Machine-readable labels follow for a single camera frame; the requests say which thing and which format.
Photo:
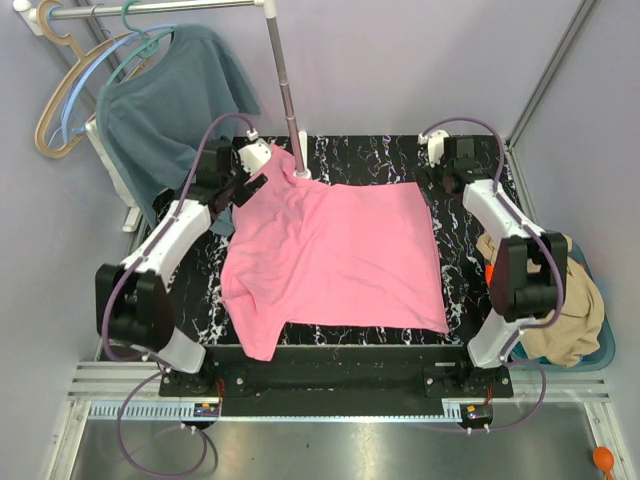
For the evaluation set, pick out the teal t-shirt on hanger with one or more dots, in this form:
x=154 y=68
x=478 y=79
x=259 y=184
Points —
x=152 y=124

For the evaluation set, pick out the white slotted cable duct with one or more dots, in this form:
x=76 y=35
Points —
x=160 y=411

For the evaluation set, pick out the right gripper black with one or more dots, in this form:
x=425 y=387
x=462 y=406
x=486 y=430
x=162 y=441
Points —
x=439 y=192

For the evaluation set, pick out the blue laundry basket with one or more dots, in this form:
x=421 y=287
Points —
x=600 y=350

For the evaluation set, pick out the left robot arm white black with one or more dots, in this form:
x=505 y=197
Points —
x=133 y=307

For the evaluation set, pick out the metal clothes rack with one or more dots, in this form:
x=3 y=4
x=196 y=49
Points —
x=250 y=75

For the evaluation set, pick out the pink t-shirt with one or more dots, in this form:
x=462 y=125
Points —
x=304 y=252

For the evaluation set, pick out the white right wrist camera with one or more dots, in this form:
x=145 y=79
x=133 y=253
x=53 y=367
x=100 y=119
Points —
x=434 y=142

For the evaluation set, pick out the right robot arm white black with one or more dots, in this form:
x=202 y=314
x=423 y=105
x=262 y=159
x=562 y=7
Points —
x=488 y=202

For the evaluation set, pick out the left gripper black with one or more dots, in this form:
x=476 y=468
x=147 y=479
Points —
x=252 y=186

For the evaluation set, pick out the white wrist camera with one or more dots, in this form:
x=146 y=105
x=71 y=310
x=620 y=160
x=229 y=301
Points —
x=434 y=142
x=256 y=154

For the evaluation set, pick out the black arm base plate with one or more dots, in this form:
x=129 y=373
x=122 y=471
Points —
x=311 y=383

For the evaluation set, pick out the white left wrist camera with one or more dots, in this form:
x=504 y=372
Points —
x=256 y=154

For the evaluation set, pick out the orange ball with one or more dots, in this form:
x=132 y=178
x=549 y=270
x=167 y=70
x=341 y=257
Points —
x=604 y=460

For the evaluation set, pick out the green hanger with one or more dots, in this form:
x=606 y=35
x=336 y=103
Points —
x=149 y=45

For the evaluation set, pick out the beige garment in basket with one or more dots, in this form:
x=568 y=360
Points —
x=542 y=300

